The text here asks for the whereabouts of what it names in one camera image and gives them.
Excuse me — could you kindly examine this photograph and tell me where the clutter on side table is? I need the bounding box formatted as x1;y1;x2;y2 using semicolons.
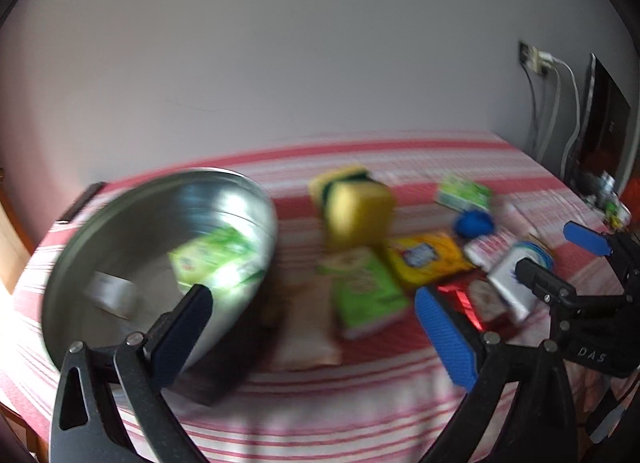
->
584;172;631;230

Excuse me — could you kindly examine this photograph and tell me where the wooden window frame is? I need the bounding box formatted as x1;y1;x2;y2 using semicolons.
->
0;170;35;294

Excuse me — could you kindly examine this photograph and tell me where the black power cable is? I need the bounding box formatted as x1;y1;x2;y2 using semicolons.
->
522;62;544;157

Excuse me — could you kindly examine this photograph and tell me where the yellow cookie packet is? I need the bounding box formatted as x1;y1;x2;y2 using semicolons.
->
384;231;474;292

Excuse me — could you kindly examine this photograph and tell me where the dark bed headboard strip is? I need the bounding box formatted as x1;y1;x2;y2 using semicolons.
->
55;182;106;224

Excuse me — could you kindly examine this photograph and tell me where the silver foil packet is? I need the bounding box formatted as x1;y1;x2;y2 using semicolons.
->
84;271;138;319

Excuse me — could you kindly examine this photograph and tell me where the green tissue pack in tin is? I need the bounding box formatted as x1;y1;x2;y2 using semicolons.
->
168;225;264;292

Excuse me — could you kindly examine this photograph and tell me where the wall power socket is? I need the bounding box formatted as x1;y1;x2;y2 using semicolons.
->
518;41;553;76

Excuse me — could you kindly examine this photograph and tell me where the black monitor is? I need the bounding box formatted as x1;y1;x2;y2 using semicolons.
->
574;54;631;180

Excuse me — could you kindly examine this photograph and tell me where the beige snack packet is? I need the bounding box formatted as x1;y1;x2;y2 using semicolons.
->
271;275;342;372

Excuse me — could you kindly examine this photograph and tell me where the white charger cable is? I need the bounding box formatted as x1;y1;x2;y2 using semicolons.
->
537;54;583;180

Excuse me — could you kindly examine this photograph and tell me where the red shiny snack packet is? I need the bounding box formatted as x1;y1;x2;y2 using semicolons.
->
436;278;518;339

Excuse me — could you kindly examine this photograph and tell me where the white red text box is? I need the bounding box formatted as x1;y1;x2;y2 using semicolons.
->
463;228;518;272

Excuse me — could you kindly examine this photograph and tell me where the yellow green sponge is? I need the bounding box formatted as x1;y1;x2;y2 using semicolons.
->
308;164;370;214

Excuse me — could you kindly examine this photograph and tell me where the green snack packet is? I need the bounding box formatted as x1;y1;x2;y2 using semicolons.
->
318;247;410;341

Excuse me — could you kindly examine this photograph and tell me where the red white striped bedsheet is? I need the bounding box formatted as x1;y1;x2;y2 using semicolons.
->
1;132;620;462

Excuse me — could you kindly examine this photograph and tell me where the blue cloth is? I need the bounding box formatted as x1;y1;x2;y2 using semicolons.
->
454;210;496;240

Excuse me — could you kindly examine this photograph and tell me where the white blue milk carton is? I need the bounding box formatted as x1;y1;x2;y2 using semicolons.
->
487;241;554;323

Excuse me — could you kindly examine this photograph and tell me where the round metal tin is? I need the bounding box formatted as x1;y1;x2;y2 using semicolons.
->
41;168;278;368

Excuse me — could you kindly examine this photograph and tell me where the green tissue pack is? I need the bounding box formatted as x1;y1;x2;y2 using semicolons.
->
168;225;264;292
435;175;492;212

